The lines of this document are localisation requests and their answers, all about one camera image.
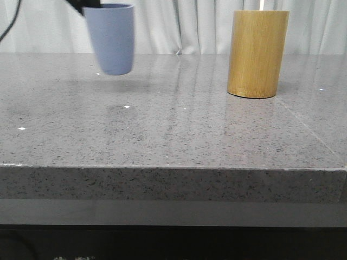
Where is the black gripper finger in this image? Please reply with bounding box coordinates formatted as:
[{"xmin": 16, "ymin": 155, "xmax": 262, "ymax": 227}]
[{"xmin": 66, "ymin": 0, "xmax": 101, "ymax": 16}]

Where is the blue plastic cup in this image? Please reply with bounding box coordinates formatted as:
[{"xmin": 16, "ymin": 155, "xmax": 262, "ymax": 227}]
[{"xmin": 83, "ymin": 4, "xmax": 134, "ymax": 75}]

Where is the grey-white curtain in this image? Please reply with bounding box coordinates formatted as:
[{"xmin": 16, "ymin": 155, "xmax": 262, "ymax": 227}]
[{"xmin": 1, "ymin": 1, "xmax": 346, "ymax": 55}]

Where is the bamboo cylindrical holder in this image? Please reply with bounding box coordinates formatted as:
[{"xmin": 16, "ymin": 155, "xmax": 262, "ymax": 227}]
[{"xmin": 227, "ymin": 10, "xmax": 290, "ymax": 99}]

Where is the dark cabinet under counter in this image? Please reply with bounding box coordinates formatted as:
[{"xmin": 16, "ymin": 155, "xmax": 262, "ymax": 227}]
[{"xmin": 1, "ymin": 225, "xmax": 346, "ymax": 259}]

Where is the black cable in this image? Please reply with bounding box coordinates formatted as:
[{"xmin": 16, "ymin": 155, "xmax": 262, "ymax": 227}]
[{"xmin": 0, "ymin": 0, "xmax": 22, "ymax": 42}]

